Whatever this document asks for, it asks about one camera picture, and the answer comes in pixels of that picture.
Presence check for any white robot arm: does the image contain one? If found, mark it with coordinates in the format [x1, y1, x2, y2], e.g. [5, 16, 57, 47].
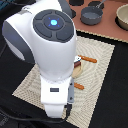
[2, 0, 77, 118]

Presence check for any round wooden plate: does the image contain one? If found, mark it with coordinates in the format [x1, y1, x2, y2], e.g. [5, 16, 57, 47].
[72, 56, 82, 78]

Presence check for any beige woven placemat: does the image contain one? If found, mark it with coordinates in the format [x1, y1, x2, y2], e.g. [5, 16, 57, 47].
[13, 36, 114, 128]

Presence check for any grey saucepan on stove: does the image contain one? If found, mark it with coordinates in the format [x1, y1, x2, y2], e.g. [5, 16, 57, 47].
[81, 0, 106, 25]

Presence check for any brown toy stove top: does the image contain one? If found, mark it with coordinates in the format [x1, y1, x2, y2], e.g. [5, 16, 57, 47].
[71, 0, 128, 43]

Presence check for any beige bowl on stove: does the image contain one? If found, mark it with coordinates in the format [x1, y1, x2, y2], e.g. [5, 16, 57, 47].
[116, 4, 128, 31]

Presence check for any knife with orange handle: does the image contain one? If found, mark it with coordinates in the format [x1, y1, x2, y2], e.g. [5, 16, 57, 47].
[78, 55, 97, 63]

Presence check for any fork with orange handle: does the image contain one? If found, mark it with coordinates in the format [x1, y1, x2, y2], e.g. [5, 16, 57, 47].
[74, 83, 84, 90]

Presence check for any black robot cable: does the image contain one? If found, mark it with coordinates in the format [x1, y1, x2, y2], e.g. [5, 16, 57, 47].
[0, 103, 73, 125]

